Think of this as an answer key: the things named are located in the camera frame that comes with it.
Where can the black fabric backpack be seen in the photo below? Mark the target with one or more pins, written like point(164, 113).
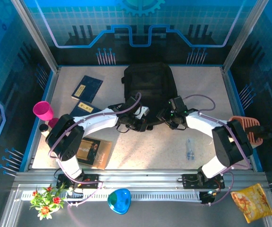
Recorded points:
point(150, 80)

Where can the blue book with yellow label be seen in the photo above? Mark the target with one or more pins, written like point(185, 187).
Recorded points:
point(88, 87)
point(83, 109)

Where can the gold and black book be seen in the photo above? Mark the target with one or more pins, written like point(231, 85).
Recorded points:
point(95, 151)

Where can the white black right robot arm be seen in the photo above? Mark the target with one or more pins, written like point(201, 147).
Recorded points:
point(202, 123)

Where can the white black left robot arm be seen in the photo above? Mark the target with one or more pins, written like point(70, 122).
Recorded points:
point(98, 120)

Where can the orange plastic rack organizer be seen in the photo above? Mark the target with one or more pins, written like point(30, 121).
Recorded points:
point(250, 123)

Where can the blue green triangular dish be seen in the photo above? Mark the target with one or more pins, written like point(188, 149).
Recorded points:
point(119, 201)

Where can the small magenta plastic cup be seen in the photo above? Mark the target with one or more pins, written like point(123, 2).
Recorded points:
point(53, 122)

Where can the cream bottle with black cap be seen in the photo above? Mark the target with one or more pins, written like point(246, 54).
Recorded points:
point(44, 128)

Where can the black electronics board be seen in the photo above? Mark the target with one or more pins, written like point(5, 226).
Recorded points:
point(207, 197)

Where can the tall magenta plastic cup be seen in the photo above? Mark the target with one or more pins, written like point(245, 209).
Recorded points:
point(43, 111)

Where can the yellow snack bag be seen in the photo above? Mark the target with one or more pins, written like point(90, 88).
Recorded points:
point(251, 203)

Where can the artificial plant with red flowers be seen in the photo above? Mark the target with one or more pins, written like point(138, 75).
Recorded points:
point(47, 201)

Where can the aluminium mounting rail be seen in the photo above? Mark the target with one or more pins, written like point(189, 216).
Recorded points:
point(140, 176)

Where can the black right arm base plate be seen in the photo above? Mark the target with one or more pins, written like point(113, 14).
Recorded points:
point(190, 180)

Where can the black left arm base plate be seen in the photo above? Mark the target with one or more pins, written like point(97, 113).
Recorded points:
point(90, 180)

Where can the aluminium frame post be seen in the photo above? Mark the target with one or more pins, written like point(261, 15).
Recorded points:
point(244, 35)
point(37, 35)

